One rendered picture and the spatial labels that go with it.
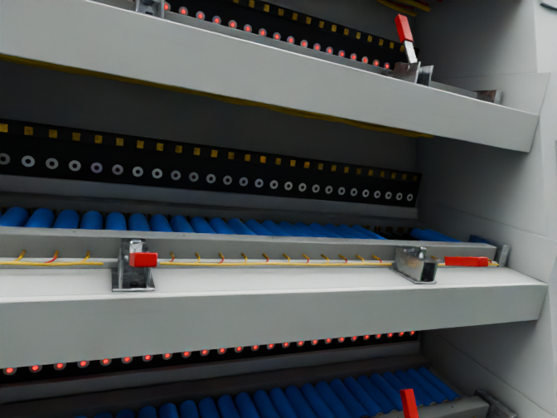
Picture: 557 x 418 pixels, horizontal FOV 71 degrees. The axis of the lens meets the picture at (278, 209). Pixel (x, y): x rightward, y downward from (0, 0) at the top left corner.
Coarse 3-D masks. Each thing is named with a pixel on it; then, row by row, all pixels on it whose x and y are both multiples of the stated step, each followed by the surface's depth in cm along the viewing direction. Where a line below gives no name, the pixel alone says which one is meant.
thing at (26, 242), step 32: (0, 256) 27; (32, 256) 28; (64, 256) 29; (96, 256) 30; (160, 256) 32; (192, 256) 33; (224, 256) 34; (256, 256) 35; (288, 256) 36; (320, 256) 38; (352, 256) 39; (384, 256) 41; (448, 256) 45; (480, 256) 47
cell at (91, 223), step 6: (84, 216) 36; (90, 216) 35; (96, 216) 36; (84, 222) 34; (90, 222) 34; (96, 222) 34; (102, 222) 36; (84, 228) 32; (90, 228) 32; (96, 228) 33; (102, 228) 35
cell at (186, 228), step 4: (176, 216) 40; (180, 216) 40; (172, 220) 40; (176, 220) 39; (180, 220) 39; (184, 220) 39; (172, 224) 39; (176, 224) 38; (180, 224) 38; (184, 224) 38; (188, 224) 38; (172, 228) 39; (176, 228) 38; (180, 228) 37; (184, 228) 36; (188, 228) 36; (188, 232) 35; (192, 232) 35
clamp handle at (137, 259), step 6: (132, 246) 27; (138, 246) 27; (132, 252) 27; (138, 252) 21; (132, 258) 22; (138, 258) 21; (144, 258) 21; (150, 258) 21; (156, 258) 21; (132, 264) 22; (138, 264) 21; (144, 264) 21; (150, 264) 21; (156, 264) 21
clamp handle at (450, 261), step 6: (420, 252) 38; (420, 258) 38; (450, 258) 34; (456, 258) 34; (462, 258) 33; (468, 258) 33; (474, 258) 32; (480, 258) 32; (486, 258) 32; (450, 264) 34; (456, 264) 34; (462, 264) 33; (468, 264) 33; (474, 264) 32; (480, 264) 32; (486, 264) 32
